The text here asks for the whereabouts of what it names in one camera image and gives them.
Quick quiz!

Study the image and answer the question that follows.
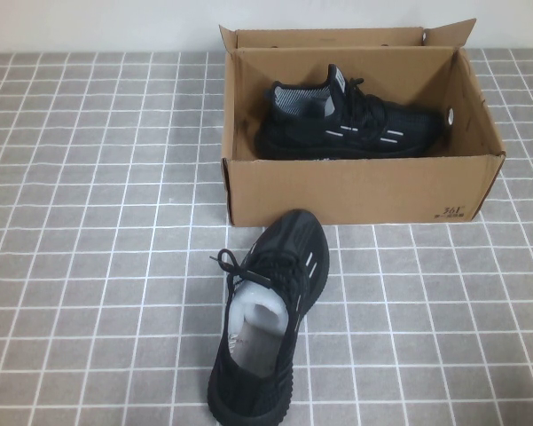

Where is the black knit sneaker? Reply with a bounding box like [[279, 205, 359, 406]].
[[255, 64, 440, 161], [207, 208, 330, 422]]

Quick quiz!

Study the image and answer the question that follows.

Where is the white foam shoe stuffing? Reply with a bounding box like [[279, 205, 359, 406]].
[[227, 280, 290, 343]]

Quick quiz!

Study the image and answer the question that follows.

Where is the brown cardboard shoe box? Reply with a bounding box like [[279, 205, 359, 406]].
[[219, 18, 506, 225]]

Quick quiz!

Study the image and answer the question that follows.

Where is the grey grid tablecloth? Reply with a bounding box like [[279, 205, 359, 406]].
[[0, 51, 533, 426]]

